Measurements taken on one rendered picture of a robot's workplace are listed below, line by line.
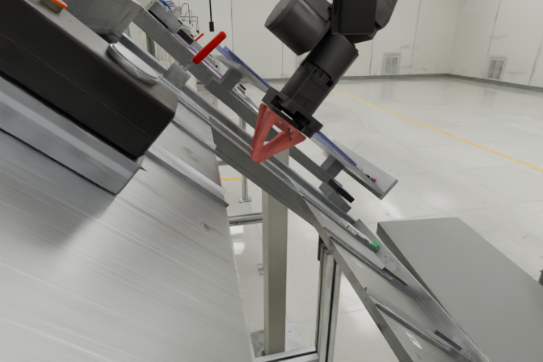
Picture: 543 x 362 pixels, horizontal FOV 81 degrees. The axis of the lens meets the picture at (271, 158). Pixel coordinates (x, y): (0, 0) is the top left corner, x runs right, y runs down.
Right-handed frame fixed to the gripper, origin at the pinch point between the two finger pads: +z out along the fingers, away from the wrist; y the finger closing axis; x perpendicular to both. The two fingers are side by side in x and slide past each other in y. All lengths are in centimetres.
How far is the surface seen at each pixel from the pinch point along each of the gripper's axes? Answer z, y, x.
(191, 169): -0.2, 21.0, -11.3
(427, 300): 1.3, 13.8, 28.9
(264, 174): 3.7, -8.0, 6.6
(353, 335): 45, -38, 92
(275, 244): 25, -32, 34
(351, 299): 40, -55, 98
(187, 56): -1, -85, -13
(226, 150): 3.8, -8.0, -1.7
